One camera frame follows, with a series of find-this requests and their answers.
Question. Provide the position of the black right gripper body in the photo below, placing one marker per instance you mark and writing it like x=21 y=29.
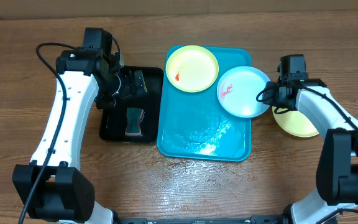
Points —
x=273 y=97

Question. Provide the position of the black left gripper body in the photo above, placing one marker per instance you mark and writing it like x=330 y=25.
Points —
x=120 y=87

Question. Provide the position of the green orange sponge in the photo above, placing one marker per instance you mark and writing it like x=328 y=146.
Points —
x=134 y=118

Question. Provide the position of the yellow plate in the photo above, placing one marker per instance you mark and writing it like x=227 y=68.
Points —
x=294 y=123
x=192 y=68

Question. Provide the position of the light blue plate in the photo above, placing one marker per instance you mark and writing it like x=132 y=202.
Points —
x=238 y=89

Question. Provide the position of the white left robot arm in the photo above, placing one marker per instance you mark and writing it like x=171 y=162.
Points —
x=51 y=186

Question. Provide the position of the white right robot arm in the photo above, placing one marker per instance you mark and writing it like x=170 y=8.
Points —
x=337 y=173

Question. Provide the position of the black plastic tray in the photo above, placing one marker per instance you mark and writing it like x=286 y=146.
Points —
x=114 y=121

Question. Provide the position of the teal plastic tray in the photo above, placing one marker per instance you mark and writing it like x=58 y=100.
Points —
x=196 y=126

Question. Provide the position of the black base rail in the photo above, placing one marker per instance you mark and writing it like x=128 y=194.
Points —
x=255 y=219

